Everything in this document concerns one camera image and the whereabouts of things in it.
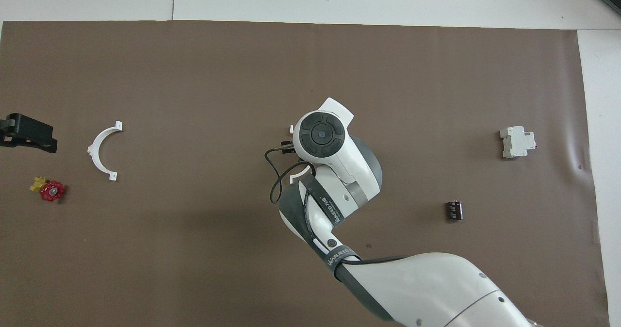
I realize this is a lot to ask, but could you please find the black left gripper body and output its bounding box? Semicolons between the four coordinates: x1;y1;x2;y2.
0;117;22;147

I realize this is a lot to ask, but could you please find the white circuit breaker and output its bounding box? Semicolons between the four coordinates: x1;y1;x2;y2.
500;126;537;159

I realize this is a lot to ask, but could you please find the white half-ring pipe clamp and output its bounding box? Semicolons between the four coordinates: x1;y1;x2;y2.
290;125;311;184
87;121;123;182

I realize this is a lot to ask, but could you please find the red-handled brass valve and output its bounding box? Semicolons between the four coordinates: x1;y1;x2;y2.
29;176;67;202

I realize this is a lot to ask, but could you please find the brown table mat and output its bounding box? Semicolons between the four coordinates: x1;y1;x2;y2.
0;20;611;327

